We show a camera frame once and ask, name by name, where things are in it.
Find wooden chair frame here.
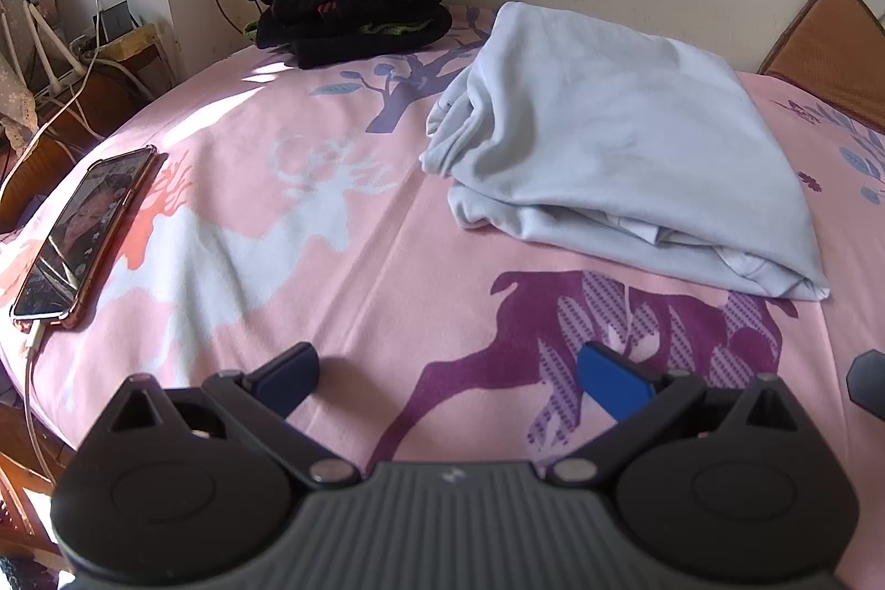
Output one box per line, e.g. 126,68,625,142
0,403,74,590

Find white shirt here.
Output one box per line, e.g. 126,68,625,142
420,0,831,302

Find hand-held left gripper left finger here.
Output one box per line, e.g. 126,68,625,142
102,342,362,489

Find brown cushion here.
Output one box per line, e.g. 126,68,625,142
756,0,885,135

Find white router with antennas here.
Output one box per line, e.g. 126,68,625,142
0,0,94,105

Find pink printed bed sheet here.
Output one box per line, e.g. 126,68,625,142
0,2,885,482

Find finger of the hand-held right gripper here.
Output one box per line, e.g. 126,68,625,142
846,348,885,419

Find smartphone in clear case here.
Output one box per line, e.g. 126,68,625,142
10,147,160,332

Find wooden bedside table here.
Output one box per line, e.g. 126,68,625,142
0,22,189,235

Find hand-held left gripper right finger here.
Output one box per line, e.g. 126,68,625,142
551,342,808,489

